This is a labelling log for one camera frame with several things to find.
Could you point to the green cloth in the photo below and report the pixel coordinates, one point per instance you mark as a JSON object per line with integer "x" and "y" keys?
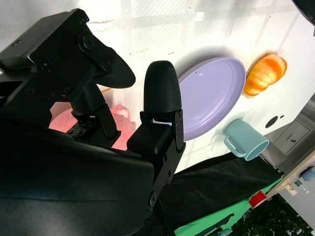
{"x": 237, "y": 209}

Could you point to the orange striped toy bread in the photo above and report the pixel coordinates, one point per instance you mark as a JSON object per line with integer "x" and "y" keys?
{"x": 264, "y": 76}

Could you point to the grey cabinet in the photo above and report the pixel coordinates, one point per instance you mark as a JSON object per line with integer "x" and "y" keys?
{"x": 292, "y": 132}

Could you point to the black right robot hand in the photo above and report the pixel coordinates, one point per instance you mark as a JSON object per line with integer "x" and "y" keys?
{"x": 61, "y": 172}

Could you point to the pink plush pig doll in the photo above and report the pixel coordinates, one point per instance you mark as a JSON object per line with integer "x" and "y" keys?
{"x": 123, "y": 119}

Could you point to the red cylindrical object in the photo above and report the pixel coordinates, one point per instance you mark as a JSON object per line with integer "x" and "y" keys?
{"x": 257, "y": 199}

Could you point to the lavender round plate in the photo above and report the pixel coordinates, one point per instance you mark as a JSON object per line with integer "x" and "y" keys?
{"x": 209, "y": 98}

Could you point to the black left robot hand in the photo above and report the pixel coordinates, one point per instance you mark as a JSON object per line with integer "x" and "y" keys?
{"x": 308, "y": 11}

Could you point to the beige wooden board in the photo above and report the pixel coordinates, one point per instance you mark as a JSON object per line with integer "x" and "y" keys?
{"x": 290, "y": 179}

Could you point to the teal plastic mug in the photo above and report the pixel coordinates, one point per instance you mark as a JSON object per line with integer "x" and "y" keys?
{"x": 243, "y": 137}

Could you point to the black backdrop cloth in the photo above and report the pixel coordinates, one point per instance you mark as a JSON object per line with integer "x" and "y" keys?
{"x": 209, "y": 184}

